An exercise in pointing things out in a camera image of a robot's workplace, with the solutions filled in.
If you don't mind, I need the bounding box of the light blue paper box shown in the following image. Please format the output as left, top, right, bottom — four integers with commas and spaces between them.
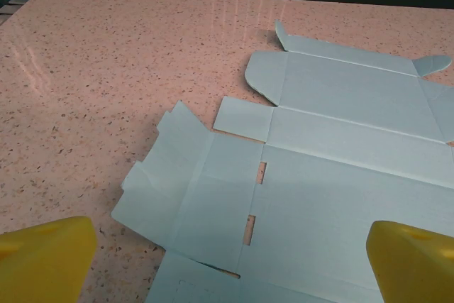
110, 20, 454, 303

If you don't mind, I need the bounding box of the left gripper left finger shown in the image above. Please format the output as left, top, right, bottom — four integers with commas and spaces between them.
0, 216, 99, 303

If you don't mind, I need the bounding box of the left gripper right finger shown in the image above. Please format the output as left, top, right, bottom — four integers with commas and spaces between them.
366, 220, 454, 303

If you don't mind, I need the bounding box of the aluminium side rail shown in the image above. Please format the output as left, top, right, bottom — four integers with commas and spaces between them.
0, 0, 26, 16

